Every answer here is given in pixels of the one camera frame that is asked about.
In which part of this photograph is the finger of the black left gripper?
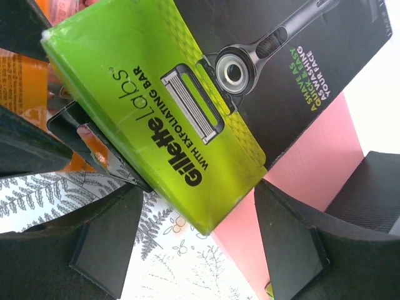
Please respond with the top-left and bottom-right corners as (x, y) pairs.
(1, 0), (51, 63)
(1, 106), (73, 177)

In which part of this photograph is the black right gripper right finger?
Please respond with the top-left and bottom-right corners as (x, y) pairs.
(254, 180), (399, 299)

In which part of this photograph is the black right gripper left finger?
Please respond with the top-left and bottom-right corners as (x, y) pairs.
(1, 184), (143, 299)

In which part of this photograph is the black green Gillette razor box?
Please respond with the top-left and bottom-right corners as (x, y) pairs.
(41, 1), (393, 234)

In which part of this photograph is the pink three-tier shelf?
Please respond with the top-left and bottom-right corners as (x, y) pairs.
(212, 94), (364, 299)

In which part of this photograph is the orange long snack packet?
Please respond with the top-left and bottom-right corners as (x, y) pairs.
(0, 0), (110, 173)

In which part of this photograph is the floral tablecloth mat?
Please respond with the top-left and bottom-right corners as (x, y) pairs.
(1, 171), (256, 299)

